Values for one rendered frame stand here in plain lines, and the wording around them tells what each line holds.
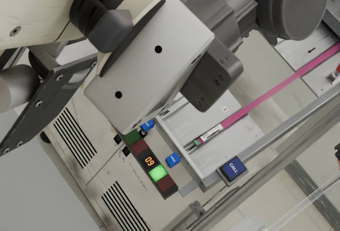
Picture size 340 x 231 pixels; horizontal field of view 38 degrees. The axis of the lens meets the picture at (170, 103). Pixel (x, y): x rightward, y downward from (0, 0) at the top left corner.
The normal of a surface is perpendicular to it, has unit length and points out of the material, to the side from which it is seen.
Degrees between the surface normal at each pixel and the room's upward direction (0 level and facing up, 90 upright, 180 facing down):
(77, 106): 90
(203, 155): 44
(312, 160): 90
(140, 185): 90
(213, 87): 127
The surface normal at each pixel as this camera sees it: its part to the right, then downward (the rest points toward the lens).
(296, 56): 0.04, -0.39
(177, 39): -0.32, 0.18
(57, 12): 0.70, 0.71
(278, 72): -0.56, 0.11
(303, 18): 0.67, 0.30
